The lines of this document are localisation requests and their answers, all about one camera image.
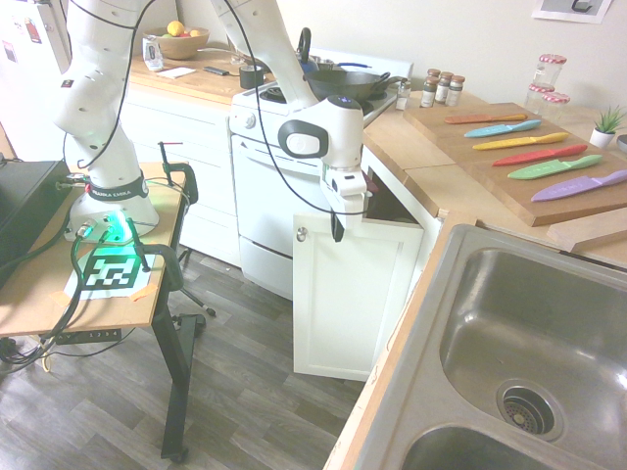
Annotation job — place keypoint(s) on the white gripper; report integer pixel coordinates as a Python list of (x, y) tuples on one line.
[(345, 196)]

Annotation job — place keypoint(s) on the white corner cabinet door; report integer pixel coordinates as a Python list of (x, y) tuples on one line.
[(352, 303)]

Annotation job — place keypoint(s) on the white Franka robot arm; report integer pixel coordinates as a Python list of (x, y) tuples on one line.
[(93, 98)]

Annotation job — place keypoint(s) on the silver cabinet door knob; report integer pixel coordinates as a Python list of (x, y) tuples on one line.
[(302, 233)]

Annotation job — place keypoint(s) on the white drawer cabinet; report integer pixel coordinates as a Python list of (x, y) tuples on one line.
[(186, 161)]

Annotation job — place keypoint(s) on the white electric stove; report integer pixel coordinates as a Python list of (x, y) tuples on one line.
[(264, 205)]

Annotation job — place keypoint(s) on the white stove knob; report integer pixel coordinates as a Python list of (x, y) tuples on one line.
[(250, 120)]

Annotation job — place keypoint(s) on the wooden cutting board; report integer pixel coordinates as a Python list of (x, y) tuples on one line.
[(509, 196), (431, 125)]

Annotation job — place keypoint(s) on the black coil burner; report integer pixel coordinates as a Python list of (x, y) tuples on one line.
[(275, 95)]

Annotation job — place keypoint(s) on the glass salt shaker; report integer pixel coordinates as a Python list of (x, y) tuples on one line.
[(403, 96)]

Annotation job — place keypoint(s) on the brown lid spice jar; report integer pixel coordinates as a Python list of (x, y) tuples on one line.
[(456, 92), (443, 89), (434, 73), (428, 93)]

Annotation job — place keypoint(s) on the black metal clamp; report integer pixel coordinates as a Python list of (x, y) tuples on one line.
[(181, 171), (164, 264)]

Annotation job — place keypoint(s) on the black tape roll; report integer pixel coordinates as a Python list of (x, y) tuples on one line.
[(252, 77)]

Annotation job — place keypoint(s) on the blue kettle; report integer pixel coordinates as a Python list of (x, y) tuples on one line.
[(307, 56)]

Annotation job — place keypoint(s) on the orange knife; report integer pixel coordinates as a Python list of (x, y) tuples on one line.
[(482, 119)]

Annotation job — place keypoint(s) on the teal knife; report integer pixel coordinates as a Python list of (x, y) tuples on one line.
[(499, 129)]

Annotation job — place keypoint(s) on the black remote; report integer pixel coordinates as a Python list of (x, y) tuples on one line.
[(215, 71)]

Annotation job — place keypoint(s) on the yellow knife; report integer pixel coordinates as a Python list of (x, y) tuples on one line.
[(516, 142)]

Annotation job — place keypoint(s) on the orange tape piece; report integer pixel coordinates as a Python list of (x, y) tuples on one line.
[(143, 294), (59, 297)]

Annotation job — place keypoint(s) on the red knife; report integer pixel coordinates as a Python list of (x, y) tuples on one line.
[(536, 156)]

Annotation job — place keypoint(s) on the stainless steel double sink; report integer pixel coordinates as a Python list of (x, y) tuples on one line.
[(529, 318)]

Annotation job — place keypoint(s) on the green knife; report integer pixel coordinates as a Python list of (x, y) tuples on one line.
[(551, 168)]

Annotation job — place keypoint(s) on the white notepad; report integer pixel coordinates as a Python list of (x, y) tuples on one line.
[(177, 72)]

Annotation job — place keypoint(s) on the black white tag sheet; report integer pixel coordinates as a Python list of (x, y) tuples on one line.
[(110, 274)]

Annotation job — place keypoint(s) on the wooden fruit bowl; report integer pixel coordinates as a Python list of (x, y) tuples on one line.
[(183, 46)]

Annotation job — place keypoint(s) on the short checkered lid glass jar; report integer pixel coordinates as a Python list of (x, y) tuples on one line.
[(539, 100), (556, 107)]

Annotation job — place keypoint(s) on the purple knife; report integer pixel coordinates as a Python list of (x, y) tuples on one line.
[(573, 188)]

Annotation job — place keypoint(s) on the orange fruit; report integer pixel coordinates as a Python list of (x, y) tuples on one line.
[(195, 33)]

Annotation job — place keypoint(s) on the clear plastic package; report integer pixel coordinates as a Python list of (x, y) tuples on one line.
[(153, 54)]

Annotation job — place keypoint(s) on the light wooden plank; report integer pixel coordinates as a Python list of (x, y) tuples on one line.
[(593, 235)]

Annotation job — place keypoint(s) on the yellow lemon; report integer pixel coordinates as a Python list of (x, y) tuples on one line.
[(175, 28)]

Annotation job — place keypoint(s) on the glass jars with red lids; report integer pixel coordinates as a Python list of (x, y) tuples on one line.
[(549, 73)]

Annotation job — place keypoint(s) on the metal sink drain strainer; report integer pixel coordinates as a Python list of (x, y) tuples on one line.
[(530, 410)]

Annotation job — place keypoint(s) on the spiky plant in white pot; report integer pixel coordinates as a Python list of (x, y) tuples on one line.
[(605, 129)]

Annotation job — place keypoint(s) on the small grey dish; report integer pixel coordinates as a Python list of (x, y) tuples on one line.
[(623, 143)]

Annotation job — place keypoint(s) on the wooden table with black legs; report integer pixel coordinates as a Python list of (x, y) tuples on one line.
[(39, 303)]

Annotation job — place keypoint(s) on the black controller box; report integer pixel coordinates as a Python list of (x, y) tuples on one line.
[(24, 205)]

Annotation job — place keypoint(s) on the white refrigerator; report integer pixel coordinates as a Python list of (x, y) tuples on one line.
[(24, 73)]

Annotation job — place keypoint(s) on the white wall poster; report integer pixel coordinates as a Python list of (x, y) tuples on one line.
[(573, 10)]

